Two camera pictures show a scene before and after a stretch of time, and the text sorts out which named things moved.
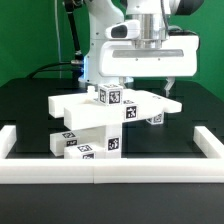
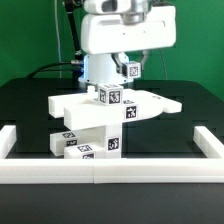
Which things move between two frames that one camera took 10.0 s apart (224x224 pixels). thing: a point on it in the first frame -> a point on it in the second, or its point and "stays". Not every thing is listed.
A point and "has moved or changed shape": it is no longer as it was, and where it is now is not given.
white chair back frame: [83, 111] stays
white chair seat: [106, 139] stays
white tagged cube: [157, 119] has moved or changed shape
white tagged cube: [110, 95] stays
